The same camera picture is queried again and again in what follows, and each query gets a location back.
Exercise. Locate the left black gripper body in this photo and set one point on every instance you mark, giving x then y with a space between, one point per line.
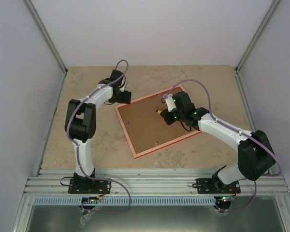
120 98

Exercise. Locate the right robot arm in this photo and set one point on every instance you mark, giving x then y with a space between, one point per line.
254 152

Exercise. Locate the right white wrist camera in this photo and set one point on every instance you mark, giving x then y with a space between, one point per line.
169 101

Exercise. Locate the brown frame backing board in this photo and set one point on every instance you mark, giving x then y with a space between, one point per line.
154 125

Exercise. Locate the aluminium rail base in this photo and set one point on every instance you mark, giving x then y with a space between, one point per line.
263 206

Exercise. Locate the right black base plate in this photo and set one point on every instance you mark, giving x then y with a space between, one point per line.
208 185

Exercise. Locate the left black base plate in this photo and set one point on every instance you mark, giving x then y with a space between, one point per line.
89 187

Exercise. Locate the aluminium corner post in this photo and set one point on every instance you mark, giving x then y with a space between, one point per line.
41 27
261 28

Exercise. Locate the left aluminium corner post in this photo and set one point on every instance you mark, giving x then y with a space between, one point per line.
41 27

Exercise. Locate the red wooden picture frame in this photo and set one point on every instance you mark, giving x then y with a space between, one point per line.
157 125

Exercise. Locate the right aluminium corner post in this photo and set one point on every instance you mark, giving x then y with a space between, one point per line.
261 28

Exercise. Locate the grey slotted cable duct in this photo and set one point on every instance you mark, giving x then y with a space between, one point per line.
124 201

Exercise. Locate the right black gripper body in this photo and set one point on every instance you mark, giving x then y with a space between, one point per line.
170 120

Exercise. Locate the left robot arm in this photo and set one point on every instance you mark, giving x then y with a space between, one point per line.
80 125

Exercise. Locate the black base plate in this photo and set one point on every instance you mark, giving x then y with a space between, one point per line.
89 187
208 185

